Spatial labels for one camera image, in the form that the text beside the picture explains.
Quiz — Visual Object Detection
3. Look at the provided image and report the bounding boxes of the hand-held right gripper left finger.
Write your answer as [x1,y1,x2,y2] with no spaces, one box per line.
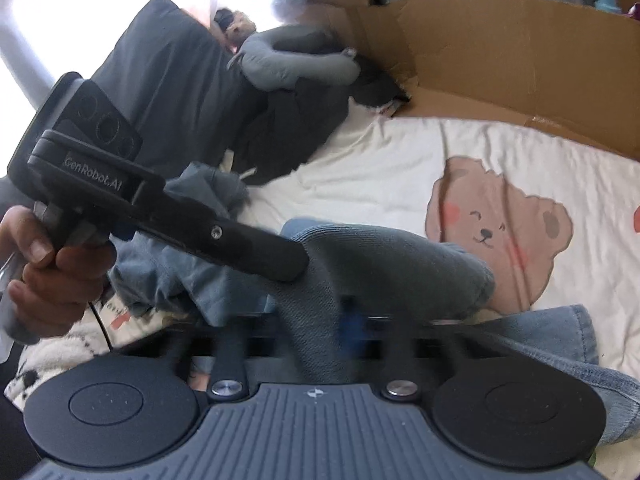
[150,312,286,403]

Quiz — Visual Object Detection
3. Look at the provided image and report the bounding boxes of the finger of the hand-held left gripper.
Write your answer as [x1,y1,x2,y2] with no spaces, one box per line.
[135,191,311,281]

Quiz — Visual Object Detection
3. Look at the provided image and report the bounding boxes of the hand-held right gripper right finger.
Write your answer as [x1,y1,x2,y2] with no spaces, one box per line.
[340,305,481,401]

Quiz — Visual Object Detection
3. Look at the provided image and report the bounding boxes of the blue drawstring pants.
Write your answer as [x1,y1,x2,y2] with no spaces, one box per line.
[107,162,640,448]

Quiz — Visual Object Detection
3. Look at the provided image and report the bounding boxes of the person's left hand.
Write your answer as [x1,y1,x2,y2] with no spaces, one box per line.
[0,205,118,346]

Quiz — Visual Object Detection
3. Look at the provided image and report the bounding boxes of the dark grey pillow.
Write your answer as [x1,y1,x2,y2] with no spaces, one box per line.
[90,0,271,181]

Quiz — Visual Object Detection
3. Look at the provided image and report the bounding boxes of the black garment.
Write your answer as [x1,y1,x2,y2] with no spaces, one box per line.
[232,55,411,186]

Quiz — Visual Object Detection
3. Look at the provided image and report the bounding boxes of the bear printed bed sheet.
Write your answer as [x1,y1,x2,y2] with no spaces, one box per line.
[10,95,640,480]

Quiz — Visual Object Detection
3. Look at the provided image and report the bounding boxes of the white fluffy spotted blanket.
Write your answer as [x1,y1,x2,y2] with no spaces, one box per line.
[5,305,126,411]

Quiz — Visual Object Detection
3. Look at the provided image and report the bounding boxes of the grey garment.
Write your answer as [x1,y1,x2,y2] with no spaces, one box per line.
[227,27,361,93]

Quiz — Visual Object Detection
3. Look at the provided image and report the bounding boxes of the brown plush toy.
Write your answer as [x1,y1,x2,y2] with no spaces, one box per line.
[212,7,258,53]

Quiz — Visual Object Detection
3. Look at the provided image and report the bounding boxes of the brown cardboard sheet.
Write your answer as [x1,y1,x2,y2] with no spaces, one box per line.
[300,0,640,161]

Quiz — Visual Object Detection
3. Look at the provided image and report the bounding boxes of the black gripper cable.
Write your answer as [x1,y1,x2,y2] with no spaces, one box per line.
[89,301,114,350]

